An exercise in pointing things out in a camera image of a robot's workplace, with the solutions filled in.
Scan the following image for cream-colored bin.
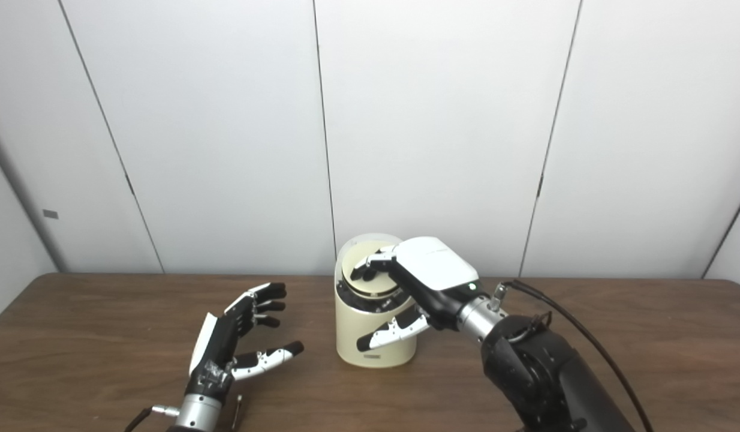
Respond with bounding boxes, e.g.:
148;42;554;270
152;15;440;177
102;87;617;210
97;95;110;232
335;233;419;368

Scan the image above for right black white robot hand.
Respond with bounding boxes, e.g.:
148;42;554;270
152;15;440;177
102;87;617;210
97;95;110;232
351;236;482;352

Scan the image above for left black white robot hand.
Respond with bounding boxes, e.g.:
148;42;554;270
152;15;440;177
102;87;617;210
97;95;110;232
187;282;305;398

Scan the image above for cream round bin lid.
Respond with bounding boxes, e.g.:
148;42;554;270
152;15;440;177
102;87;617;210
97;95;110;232
342;241;407;296

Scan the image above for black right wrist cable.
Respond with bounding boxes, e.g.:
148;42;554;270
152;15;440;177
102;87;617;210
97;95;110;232
493;280;655;432

